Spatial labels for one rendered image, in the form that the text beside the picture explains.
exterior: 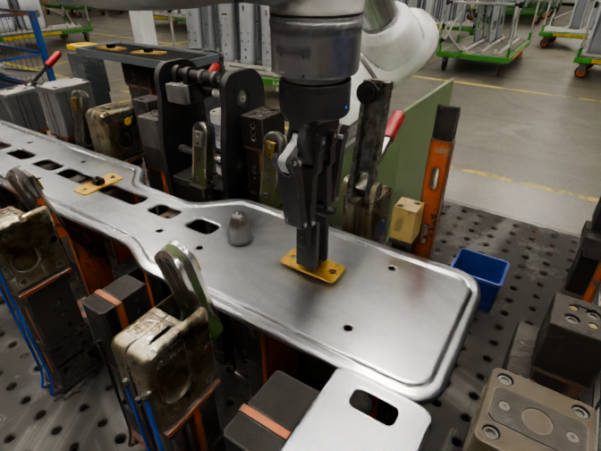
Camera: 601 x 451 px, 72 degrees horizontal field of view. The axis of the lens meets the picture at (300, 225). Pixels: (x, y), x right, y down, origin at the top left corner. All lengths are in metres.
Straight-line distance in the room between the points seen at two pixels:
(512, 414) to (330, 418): 0.15
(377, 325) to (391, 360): 0.05
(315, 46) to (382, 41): 0.80
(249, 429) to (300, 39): 0.36
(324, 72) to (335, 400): 0.31
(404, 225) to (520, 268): 0.63
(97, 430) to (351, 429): 0.52
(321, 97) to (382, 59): 0.81
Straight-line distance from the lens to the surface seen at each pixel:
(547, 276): 1.19
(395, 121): 0.69
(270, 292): 0.53
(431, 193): 0.61
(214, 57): 1.08
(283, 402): 0.45
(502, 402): 0.38
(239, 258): 0.59
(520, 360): 0.51
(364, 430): 0.41
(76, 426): 0.85
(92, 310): 0.58
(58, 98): 1.14
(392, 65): 1.24
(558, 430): 0.39
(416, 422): 0.42
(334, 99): 0.43
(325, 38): 0.40
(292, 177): 0.44
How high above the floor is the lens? 1.35
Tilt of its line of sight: 32 degrees down
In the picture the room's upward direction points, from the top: straight up
